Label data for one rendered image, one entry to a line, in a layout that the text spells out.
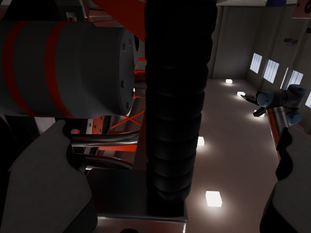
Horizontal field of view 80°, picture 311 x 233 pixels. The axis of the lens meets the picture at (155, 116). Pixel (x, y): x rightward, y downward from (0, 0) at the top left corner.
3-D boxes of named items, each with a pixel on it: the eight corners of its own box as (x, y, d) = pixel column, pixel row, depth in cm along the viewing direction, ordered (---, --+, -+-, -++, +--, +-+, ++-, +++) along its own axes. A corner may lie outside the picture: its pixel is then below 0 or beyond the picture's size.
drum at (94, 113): (-88, 20, 19) (-27, 133, 26) (115, 24, 19) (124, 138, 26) (10, 18, 32) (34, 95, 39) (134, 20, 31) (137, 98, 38)
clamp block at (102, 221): (65, 214, 14) (78, 253, 16) (189, 221, 13) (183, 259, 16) (90, 165, 18) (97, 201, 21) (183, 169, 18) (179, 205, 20)
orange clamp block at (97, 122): (66, 129, 54) (79, 135, 63) (93, 130, 54) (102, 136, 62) (70, 106, 56) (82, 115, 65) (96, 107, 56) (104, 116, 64)
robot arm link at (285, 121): (276, 197, 84) (251, 95, 95) (297, 193, 86) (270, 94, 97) (300, 202, 73) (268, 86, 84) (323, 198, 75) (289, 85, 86)
